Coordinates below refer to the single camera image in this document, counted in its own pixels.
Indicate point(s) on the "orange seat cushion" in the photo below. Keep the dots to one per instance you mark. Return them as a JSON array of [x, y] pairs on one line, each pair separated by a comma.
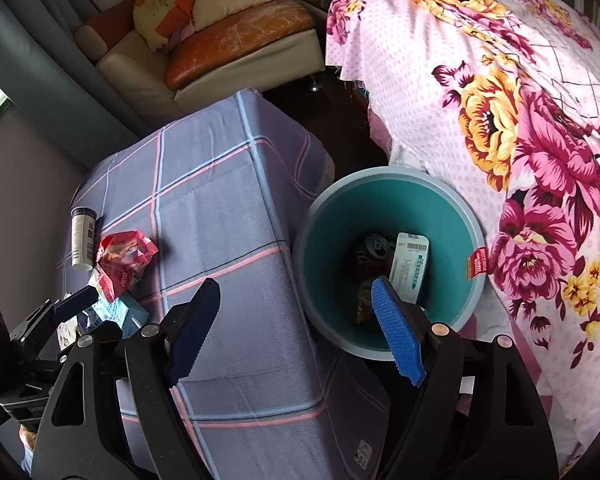
[[240, 30]]

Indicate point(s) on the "red snack packet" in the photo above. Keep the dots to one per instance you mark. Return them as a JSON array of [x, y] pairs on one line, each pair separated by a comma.
[[122, 260]]

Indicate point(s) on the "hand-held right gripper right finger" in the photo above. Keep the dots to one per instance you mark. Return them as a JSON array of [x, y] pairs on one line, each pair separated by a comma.
[[397, 330]]

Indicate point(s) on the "blue plastic trash bin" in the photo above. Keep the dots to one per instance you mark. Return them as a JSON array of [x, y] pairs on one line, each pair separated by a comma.
[[340, 220]]

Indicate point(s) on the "brown snack wrapper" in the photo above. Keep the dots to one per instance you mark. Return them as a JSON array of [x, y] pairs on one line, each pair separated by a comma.
[[364, 305]]

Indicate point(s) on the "yellow orange plush pillow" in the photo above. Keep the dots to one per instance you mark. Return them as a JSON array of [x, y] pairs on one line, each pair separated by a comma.
[[165, 5]]

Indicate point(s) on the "grey blue curtain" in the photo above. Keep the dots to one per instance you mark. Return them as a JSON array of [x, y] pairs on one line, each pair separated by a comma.
[[50, 70]]

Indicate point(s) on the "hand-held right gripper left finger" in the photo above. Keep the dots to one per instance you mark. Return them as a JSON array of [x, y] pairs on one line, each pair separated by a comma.
[[195, 330]]

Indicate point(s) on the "cream leather sofa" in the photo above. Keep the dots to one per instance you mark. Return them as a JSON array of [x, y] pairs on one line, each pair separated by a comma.
[[130, 70]]

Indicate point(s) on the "person's left hand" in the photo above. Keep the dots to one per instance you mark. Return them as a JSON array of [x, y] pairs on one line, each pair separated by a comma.
[[28, 437]]

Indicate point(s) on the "purple plaid table cloth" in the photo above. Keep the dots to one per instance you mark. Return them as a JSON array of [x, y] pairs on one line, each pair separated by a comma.
[[220, 210]]

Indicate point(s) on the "light blue carton box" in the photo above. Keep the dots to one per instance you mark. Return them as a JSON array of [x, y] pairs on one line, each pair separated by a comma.
[[122, 312]]

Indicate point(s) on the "white medicine box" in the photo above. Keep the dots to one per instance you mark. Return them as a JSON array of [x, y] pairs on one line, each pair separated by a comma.
[[407, 260]]

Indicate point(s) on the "pink floral blanket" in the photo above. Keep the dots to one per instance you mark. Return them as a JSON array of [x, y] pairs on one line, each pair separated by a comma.
[[480, 60]]

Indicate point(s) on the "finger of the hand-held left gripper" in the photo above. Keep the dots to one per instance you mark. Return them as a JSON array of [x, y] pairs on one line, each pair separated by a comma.
[[75, 301], [102, 331]]

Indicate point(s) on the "white plastic bottle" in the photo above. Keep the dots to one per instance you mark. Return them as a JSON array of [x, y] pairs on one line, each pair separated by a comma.
[[82, 240]]

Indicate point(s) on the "crushed drink can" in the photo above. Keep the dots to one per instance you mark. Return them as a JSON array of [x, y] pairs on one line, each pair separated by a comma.
[[375, 247]]

